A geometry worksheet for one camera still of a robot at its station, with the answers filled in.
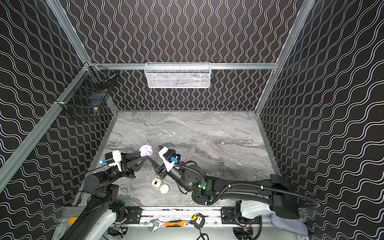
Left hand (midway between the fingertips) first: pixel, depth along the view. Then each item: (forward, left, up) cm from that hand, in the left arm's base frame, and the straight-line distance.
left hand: (147, 156), depth 58 cm
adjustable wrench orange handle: (-18, 0, -34) cm, 38 cm away
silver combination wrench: (+18, -34, -35) cm, 52 cm away
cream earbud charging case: (+2, +4, -32) cm, 32 cm away
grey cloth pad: (-16, -66, -34) cm, 76 cm away
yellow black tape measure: (-16, -20, -32) cm, 41 cm away
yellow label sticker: (-18, +42, -34) cm, 57 cm away
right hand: (+2, -3, 0) cm, 3 cm away
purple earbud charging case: (+2, +1, +1) cm, 2 cm away
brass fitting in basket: (+29, +38, -4) cm, 48 cm away
